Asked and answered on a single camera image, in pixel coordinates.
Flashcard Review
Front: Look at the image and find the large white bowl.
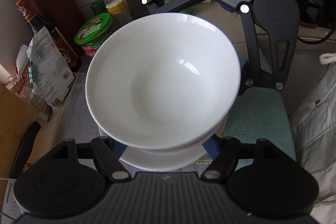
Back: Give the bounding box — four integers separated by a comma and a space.
85, 13, 241, 149

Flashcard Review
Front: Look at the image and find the floral white bowl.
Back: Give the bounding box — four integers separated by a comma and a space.
138, 115, 228, 155

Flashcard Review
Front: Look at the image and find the top white floral plate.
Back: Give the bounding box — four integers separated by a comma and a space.
98, 118, 229, 172

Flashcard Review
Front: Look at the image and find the grey checked table cloth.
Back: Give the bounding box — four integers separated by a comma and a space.
54, 73, 212, 176

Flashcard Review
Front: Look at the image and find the teal dish cloth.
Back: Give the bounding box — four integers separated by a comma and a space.
223, 56, 297, 162

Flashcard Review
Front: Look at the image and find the red white salt bag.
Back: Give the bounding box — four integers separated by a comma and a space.
9, 45, 51, 122

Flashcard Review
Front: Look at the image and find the white seasoning bag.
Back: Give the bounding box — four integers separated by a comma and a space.
26, 27, 75, 113

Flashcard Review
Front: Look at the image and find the bamboo cutting board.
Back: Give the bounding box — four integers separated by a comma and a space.
1, 84, 39, 182

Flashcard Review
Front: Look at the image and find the green lid sauce jar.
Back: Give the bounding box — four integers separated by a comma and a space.
75, 13, 115, 57

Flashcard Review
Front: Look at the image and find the yellow lid spice jar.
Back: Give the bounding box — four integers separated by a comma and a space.
105, 0, 133, 29

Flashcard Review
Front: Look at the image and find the green cap small bottle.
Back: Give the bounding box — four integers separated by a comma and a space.
90, 0, 108, 15

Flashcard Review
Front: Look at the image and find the dark soy sauce bottle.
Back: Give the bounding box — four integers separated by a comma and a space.
15, 0, 82, 73

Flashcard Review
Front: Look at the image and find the kitchen knife black handle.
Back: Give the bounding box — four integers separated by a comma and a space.
9, 121, 41, 178

